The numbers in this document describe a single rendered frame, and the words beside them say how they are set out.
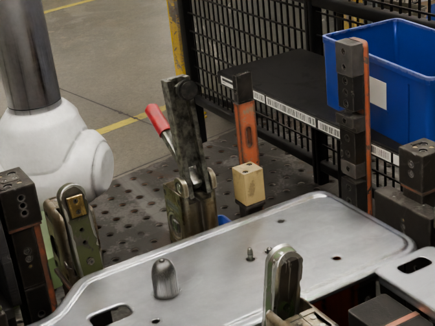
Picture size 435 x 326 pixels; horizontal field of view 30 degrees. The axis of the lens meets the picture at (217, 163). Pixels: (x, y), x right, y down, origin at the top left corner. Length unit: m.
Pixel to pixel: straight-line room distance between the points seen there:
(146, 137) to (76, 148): 2.66
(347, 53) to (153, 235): 0.71
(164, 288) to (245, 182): 0.23
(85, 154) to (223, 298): 0.60
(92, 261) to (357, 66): 0.50
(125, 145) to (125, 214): 2.24
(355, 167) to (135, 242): 0.62
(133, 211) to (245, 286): 0.91
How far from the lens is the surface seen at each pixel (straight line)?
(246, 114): 1.19
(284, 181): 1.96
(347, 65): 1.28
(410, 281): 1.03
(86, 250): 1.13
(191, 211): 1.17
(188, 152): 1.15
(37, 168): 1.54
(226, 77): 1.70
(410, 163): 1.19
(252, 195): 1.19
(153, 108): 1.22
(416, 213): 1.18
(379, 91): 1.33
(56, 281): 1.66
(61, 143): 1.52
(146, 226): 1.83
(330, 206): 1.20
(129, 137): 4.21
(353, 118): 1.30
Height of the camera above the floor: 1.57
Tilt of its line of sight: 24 degrees down
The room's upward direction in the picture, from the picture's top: 6 degrees counter-clockwise
